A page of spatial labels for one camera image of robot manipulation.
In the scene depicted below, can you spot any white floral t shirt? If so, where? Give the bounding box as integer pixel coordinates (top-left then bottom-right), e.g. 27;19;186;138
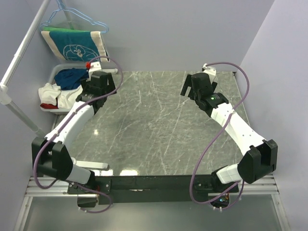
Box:
38;83;83;109

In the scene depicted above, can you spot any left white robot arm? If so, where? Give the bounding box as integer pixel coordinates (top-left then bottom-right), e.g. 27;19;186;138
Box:
31;71;117;193

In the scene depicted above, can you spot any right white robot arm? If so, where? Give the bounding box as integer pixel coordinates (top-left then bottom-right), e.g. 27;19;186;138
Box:
180;72;278;192

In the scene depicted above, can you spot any navy blue t shirt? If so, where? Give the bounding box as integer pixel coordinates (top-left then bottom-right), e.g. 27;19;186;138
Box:
54;68;89;90

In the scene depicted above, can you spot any white plastic laundry basket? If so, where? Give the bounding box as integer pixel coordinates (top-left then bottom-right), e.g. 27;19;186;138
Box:
38;64;89;114

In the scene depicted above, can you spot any teal cartoon towel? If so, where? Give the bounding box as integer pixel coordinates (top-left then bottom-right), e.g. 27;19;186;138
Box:
41;27;109;62

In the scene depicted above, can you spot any red t shirt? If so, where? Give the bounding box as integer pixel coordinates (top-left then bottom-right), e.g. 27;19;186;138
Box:
40;103;58;110

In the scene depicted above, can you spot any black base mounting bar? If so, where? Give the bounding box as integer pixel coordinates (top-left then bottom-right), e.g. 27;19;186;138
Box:
67;174;240;209

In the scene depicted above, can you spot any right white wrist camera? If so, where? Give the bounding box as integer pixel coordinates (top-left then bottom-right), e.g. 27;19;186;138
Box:
202;64;217;81

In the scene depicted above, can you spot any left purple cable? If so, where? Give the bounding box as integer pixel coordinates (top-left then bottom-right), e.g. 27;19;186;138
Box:
33;55;124;214

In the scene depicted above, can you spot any purple cable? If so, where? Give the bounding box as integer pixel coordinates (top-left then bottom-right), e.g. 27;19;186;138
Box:
189;62;250;210
33;55;124;214

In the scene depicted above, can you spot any blue wire hanger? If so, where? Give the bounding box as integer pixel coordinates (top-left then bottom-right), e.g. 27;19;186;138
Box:
39;0;109;34

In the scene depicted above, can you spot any white clothes rack frame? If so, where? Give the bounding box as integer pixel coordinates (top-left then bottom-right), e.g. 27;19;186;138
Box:
0;0;118;171

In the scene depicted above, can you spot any aluminium rail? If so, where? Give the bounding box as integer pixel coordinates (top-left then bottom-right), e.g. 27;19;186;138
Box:
25;175;280;197

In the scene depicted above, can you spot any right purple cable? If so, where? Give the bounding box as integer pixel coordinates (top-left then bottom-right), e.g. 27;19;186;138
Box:
189;62;250;210

